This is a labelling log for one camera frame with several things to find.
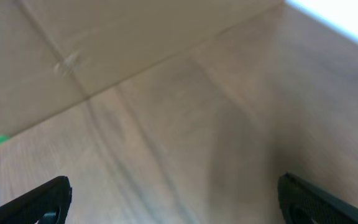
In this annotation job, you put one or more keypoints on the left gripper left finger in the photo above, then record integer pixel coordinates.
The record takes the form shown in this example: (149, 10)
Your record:
(48, 203)

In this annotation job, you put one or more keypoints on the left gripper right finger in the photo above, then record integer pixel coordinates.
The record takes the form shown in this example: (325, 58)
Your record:
(302, 202)

